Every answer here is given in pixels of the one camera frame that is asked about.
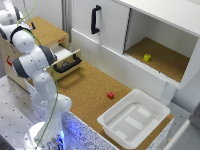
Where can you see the white plastic box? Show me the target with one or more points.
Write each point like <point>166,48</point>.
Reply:
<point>133,121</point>

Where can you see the white cabinet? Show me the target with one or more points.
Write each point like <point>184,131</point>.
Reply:
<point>113,66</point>

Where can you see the wooden drawer box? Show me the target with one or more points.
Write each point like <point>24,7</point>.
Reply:
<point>46,31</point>

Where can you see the yellow block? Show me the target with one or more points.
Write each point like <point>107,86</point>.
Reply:
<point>147,57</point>

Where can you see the wooden drawer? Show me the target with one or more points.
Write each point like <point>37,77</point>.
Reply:
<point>63,50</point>

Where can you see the white sliding door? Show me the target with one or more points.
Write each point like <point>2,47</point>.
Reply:
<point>111,25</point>

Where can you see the pink block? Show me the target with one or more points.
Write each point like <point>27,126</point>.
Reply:
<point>110,95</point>

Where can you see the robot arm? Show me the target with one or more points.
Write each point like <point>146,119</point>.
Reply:
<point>42,83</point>

